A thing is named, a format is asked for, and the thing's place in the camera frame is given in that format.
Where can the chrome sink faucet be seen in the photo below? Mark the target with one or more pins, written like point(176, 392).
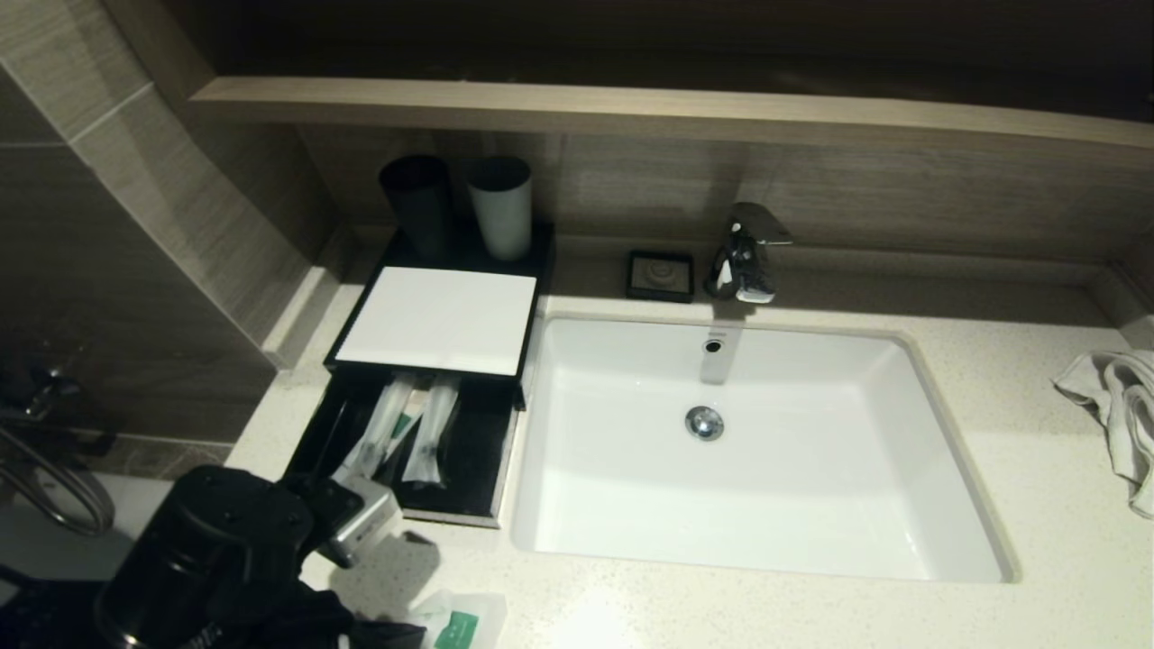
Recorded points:
point(746, 257)

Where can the slim frosted sleeve green label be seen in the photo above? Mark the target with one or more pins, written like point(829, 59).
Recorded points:
point(407, 425)

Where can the black square soap dish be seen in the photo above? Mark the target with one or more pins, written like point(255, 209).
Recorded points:
point(661, 275)

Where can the toothbrush kit frosted sleeve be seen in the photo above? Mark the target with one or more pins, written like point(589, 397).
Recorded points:
point(383, 424)
point(433, 433)

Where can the green-label amenity packet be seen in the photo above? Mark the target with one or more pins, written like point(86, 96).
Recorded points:
point(464, 622)

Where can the dark tumbler cup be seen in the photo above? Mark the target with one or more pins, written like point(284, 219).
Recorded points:
point(416, 203)

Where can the white ribbed tray mat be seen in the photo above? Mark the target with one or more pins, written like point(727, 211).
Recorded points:
point(442, 320)

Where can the white rectangular sink basin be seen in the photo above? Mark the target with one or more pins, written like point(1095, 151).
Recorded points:
point(766, 505)

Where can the grey tumbler cup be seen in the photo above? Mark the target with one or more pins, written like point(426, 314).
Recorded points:
point(500, 212)

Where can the black glossy box drawer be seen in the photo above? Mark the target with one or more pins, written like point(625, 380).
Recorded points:
point(478, 460)

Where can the white crumpled towel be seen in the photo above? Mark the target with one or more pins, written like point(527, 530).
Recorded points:
point(1122, 406)

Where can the wooden wall shelf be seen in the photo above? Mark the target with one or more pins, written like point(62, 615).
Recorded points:
point(631, 108)

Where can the chrome sink drain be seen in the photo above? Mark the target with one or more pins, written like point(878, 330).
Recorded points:
point(704, 423)

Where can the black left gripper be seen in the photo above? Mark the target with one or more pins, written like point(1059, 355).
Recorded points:
point(306, 622)

